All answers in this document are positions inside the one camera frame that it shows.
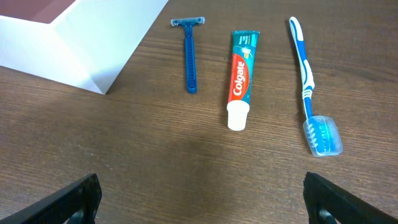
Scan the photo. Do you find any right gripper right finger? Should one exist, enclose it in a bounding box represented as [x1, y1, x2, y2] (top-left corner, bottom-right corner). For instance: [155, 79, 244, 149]
[303, 172, 397, 224]

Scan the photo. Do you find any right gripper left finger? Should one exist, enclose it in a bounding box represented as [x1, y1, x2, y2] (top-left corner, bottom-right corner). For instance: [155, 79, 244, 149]
[1, 174, 102, 224]

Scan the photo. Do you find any blue disposable razor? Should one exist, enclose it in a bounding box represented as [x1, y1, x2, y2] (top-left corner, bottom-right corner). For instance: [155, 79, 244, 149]
[170, 17, 205, 94]

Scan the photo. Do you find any blue white toothbrush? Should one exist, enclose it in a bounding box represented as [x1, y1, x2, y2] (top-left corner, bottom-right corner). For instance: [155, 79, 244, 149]
[289, 17, 343, 157]

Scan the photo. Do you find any white cardboard box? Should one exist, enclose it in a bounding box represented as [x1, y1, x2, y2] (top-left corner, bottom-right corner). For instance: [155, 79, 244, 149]
[1, 0, 168, 95]

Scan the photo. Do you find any Colgate toothpaste tube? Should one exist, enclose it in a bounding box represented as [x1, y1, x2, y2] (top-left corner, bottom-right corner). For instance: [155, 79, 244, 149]
[226, 30, 260, 131]

